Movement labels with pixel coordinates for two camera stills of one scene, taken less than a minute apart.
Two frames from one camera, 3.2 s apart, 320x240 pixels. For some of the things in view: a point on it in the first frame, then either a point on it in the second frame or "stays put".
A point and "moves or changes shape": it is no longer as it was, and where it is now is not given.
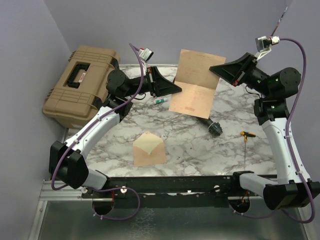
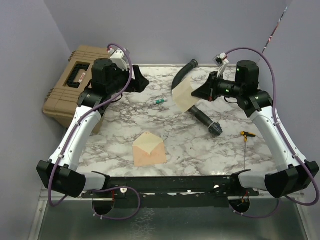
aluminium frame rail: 66,193 stays put
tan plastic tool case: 71,101 stays put
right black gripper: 236,71 → 204,91
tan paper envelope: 149,149 stays put
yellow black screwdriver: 246,134 stays put
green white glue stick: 161,100 stays put
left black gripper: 162,86 → 139,84
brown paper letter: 197,82 moves or changes shape
